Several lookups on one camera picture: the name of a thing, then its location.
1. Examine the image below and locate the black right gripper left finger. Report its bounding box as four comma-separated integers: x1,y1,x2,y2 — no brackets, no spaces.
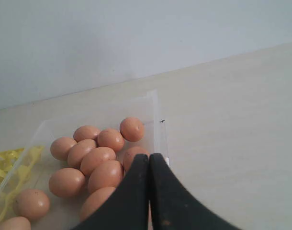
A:
73,154,149,230

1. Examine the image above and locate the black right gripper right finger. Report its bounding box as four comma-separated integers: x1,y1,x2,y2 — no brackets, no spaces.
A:
149,153,238,230

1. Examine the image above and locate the brown egg three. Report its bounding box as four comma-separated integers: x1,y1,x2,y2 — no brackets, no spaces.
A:
80,147,116,176

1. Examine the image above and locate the brown egg two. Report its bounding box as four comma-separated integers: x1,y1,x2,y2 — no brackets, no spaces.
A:
97,128,124,152

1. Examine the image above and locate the brown egg one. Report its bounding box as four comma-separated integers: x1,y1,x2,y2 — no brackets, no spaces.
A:
119,117,145,142

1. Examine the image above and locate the brown egg eleven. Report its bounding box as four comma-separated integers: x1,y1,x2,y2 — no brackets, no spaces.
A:
79,186,115,222

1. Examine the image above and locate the brown egg nine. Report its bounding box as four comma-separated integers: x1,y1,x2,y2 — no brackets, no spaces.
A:
88,160,124,194

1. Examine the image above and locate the brown egg eight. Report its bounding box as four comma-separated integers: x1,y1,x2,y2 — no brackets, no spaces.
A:
123,146,149,172

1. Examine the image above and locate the clear plastic container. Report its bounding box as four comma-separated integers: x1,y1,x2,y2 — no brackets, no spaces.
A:
0,91,169,230

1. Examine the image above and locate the brown egg ten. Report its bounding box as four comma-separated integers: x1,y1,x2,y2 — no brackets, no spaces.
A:
48,168,86,198

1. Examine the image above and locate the brown egg seven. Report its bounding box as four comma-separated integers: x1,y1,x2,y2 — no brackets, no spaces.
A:
67,139,97,168

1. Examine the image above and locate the brown egg five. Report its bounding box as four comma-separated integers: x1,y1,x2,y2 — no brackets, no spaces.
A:
73,125,101,142

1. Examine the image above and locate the brown egg six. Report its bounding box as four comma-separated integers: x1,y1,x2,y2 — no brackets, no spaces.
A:
50,137,77,161

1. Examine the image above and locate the brown egg twelve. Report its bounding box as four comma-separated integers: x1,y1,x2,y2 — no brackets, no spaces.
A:
12,189,50,221

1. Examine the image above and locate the brown egg thirteen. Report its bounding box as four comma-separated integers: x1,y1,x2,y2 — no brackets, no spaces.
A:
0,217,31,230

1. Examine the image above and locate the yellow plastic egg tray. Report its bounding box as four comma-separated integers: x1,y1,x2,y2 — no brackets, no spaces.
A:
0,145,44,223

